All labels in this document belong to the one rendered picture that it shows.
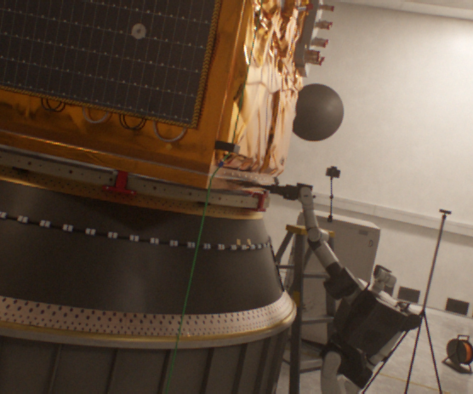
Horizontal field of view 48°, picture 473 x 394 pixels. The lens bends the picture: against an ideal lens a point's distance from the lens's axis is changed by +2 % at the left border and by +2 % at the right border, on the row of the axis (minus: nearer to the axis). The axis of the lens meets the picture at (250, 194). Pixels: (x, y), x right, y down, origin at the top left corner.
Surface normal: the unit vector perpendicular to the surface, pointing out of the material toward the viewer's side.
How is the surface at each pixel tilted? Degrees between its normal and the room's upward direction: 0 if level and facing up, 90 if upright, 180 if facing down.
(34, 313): 43
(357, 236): 90
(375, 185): 90
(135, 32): 90
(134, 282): 62
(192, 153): 95
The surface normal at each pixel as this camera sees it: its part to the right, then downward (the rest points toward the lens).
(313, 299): -0.14, 0.01
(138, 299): 0.46, -0.35
